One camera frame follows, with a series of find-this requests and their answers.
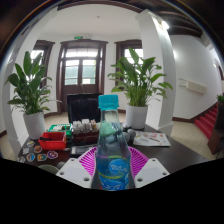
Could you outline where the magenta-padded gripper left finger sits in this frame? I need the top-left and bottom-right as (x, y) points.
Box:
(55, 146), (98, 190)

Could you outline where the grey ball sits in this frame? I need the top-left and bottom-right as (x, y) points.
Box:
(121, 131), (131, 144)
(127, 128), (137, 141)

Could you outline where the leafy plant in white pot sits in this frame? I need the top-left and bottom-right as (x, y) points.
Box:
(4, 50), (54, 141)
(107, 48), (174, 131)

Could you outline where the dark wooden double door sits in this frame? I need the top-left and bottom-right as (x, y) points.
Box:
(56, 39), (109, 113)

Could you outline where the white wall radiator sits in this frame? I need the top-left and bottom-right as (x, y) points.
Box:
(178, 78), (208, 95)

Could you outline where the red carpeted staircase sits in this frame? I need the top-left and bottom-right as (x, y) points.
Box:
(194, 103), (221, 140)

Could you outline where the printed paper leaflet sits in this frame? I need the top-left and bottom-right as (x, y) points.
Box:
(132, 130), (172, 148)

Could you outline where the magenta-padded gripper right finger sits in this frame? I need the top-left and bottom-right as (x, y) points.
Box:
(129, 146), (171, 189)

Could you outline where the green flat box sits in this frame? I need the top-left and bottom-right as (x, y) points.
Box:
(47, 123), (73, 138)

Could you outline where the black chair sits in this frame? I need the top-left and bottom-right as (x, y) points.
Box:
(66, 92), (103, 124)

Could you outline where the clear bottle with blue cap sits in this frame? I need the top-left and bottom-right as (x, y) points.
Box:
(94, 94), (134, 192)

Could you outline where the dark box of tea items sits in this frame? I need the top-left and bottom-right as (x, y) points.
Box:
(71, 118), (100, 145)

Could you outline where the red plastic basket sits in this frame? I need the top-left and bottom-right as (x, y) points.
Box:
(38, 131), (68, 151)

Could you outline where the black phone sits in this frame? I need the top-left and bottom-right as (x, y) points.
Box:
(69, 143), (98, 158)

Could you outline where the dark-framed window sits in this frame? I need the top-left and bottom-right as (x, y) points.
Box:
(114, 39), (144, 91)
(31, 39), (56, 71)

